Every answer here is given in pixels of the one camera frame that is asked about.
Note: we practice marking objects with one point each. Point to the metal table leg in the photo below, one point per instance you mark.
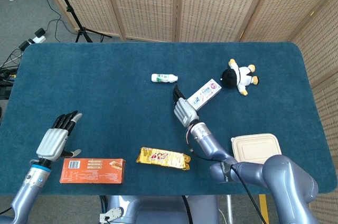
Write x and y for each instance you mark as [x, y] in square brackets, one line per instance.
[230, 208]

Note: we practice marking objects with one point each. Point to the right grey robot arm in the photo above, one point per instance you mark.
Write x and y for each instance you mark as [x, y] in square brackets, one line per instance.
[285, 179]

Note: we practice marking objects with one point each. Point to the gold foil biscuit packet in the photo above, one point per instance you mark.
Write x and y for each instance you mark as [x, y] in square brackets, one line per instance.
[163, 158]

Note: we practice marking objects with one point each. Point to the white pink toothpaste box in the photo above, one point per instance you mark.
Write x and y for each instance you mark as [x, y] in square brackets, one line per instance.
[206, 94]

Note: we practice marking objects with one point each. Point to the black tripod stand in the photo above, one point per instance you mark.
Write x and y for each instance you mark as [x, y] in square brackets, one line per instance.
[69, 10]

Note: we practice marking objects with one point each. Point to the black haired plush doll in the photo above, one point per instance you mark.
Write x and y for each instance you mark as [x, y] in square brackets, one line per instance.
[239, 77]

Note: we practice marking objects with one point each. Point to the black power adapter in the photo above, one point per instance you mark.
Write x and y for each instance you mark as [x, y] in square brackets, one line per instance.
[40, 32]

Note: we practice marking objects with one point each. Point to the grey robot torso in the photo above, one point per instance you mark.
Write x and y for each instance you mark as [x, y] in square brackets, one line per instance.
[158, 209]

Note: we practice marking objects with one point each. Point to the orange biscuit carton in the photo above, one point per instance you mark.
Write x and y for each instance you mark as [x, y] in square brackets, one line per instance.
[92, 171]

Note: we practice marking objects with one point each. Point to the small white drink bottle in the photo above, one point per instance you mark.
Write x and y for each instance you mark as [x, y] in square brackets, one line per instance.
[163, 78]

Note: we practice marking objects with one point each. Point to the white power strip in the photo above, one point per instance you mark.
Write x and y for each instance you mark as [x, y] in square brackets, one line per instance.
[38, 39]

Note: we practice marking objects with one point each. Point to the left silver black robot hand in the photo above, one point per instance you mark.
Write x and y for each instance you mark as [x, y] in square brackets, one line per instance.
[51, 143]

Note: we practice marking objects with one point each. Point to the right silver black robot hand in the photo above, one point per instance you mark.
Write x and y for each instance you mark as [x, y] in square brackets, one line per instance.
[185, 111]

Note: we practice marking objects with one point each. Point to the blue carpet table cover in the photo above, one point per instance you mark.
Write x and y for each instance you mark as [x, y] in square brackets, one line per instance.
[118, 102]

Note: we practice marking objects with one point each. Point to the beige takeaway food container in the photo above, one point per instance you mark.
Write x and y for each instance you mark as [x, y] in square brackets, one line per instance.
[254, 147]

